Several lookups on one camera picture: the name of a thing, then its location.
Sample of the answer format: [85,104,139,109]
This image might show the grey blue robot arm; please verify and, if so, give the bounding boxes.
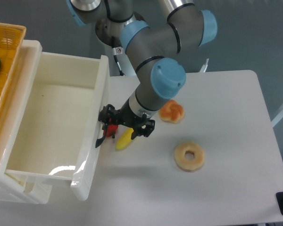
[67,0,217,138]

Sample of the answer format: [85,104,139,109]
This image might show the white drawer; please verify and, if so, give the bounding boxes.
[5,52,109,204]

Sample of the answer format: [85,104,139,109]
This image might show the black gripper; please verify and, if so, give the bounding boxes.
[98,103,155,140]

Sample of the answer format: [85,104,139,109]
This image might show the white plastic drawer cabinet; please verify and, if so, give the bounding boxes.
[0,40,52,204]

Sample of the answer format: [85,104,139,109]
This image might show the orange woven basket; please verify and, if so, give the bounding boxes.
[0,23,26,112]

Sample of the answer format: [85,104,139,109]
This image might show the white metal frame bracket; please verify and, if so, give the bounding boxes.
[199,58,209,73]

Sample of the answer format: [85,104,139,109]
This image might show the red bell pepper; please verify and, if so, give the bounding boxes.
[102,125,118,138]

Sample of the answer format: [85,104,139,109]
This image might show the plain ring donut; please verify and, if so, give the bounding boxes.
[174,142,205,172]

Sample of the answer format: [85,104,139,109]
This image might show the yellow banana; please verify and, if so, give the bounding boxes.
[115,128,134,151]

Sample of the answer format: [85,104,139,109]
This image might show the black top drawer handle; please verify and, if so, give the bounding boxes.
[95,129,107,148]

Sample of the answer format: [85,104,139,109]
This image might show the knotted bread roll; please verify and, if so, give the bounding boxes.
[158,99,185,123]

